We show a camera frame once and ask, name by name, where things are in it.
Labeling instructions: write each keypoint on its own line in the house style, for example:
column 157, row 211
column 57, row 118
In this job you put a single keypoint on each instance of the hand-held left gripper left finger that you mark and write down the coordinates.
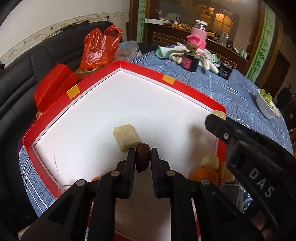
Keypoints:
column 131, row 162

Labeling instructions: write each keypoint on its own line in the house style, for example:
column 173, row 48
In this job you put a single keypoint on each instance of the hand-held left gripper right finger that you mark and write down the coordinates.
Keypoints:
column 154, row 162

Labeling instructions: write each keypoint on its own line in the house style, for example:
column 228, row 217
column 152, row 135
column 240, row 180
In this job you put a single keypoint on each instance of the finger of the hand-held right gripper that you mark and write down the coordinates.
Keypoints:
column 218, row 126

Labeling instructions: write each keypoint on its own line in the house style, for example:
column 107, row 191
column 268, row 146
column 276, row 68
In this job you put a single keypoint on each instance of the red date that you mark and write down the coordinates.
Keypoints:
column 142, row 160

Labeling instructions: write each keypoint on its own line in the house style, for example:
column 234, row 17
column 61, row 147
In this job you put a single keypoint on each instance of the beige cake piece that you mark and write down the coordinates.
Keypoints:
column 219, row 114

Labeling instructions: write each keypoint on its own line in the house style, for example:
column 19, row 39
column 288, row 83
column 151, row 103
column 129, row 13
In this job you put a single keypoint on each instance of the orange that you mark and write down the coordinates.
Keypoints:
column 204, row 177

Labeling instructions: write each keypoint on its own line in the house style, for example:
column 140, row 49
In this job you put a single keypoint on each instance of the red cardboard box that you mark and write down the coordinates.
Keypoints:
column 115, row 99

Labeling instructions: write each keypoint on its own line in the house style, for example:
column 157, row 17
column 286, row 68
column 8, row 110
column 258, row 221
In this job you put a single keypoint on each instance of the blue plaid printed tablecloth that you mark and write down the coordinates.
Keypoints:
column 219, row 92

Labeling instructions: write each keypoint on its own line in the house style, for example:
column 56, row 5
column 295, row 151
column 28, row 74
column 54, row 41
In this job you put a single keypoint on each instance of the white bowl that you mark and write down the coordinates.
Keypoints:
column 263, row 105

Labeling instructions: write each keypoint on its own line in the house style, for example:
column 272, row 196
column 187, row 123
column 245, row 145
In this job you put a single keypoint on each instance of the small black box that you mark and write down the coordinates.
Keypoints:
column 224, row 70

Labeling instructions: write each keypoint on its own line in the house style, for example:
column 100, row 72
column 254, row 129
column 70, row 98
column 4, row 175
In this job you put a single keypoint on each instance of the green leafy vegetables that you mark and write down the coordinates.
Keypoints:
column 267, row 96

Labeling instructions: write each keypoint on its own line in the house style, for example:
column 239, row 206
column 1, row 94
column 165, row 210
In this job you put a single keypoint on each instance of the white work gloves bundle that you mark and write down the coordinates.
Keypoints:
column 209, row 64

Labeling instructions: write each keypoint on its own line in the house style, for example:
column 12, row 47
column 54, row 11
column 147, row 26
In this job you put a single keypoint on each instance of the dark jar with cork stopper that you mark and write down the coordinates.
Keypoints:
column 189, row 62

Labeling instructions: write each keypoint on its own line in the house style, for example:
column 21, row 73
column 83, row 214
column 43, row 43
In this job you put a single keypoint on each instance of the clear glass jar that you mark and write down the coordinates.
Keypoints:
column 223, row 38

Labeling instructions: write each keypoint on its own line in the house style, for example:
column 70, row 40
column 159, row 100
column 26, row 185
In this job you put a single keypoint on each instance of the bottle with pink knitted sleeve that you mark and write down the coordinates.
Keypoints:
column 196, row 38

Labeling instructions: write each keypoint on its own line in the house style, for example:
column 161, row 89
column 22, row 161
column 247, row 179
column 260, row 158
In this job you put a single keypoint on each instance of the mint green cloth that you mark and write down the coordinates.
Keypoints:
column 164, row 52

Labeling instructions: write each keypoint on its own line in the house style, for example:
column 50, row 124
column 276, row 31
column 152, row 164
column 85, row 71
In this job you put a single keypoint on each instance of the wooden sideboard cabinet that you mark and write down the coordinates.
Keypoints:
column 166, row 38

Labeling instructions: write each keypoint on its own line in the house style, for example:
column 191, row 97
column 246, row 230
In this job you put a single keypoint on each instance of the red box lid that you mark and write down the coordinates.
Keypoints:
column 53, row 83

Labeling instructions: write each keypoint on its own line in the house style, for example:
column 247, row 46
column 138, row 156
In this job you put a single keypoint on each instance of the clear plastic bag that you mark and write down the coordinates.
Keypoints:
column 127, row 48

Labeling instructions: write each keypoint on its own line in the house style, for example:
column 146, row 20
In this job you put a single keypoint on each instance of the red plastic bag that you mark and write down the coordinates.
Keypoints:
column 97, row 48

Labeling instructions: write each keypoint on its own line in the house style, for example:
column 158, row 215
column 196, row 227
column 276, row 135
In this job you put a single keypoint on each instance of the flat white box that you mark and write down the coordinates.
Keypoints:
column 155, row 21

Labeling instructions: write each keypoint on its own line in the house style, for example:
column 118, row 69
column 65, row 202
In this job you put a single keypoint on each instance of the black leather sofa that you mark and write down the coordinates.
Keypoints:
column 27, row 64

